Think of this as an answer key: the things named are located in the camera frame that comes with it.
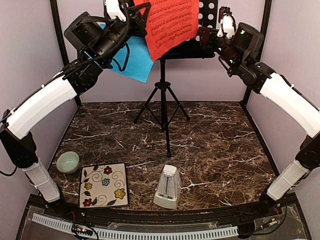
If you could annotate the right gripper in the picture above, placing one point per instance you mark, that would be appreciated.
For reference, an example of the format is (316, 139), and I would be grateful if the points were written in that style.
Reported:
(203, 38)

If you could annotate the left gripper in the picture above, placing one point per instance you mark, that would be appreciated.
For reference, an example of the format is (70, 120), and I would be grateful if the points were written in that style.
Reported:
(137, 17)

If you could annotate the black music stand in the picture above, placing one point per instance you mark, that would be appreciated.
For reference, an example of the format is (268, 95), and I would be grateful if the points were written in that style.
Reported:
(182, 51)

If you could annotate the red sheet music page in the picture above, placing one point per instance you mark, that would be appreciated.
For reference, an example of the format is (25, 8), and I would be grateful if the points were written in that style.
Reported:
(170, 23)

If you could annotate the blue sheet music page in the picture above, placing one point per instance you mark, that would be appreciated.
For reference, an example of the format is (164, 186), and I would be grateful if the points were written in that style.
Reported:
(139, 63)

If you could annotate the white metronome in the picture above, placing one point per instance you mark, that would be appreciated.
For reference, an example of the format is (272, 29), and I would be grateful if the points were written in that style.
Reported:
(167, 193)

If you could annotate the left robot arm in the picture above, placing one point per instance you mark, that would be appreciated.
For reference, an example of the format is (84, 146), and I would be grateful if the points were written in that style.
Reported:
(97, 40)

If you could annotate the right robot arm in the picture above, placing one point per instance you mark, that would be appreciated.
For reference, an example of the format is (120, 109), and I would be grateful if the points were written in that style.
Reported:
(239, 54)

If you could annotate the green ceramic bowl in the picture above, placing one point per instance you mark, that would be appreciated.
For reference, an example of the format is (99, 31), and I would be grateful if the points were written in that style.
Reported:
(68, 162)

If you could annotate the square floral plate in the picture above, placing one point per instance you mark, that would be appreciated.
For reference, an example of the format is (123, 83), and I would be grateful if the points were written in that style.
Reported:
(103, 186)

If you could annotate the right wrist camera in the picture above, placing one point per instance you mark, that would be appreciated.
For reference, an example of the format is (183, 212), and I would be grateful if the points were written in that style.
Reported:
(227, 23)

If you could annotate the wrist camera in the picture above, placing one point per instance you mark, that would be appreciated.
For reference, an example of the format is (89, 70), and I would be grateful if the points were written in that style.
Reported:
(227, 23)
(112, 10)

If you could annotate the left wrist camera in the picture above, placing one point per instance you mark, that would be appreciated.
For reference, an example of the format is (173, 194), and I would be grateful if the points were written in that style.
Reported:
(112, 10)

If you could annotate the left black frame post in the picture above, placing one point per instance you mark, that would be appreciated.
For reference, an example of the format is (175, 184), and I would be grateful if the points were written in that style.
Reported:
(59, 32)

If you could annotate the white cable duct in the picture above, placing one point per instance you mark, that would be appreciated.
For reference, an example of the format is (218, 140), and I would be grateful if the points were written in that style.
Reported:
(98, 233)

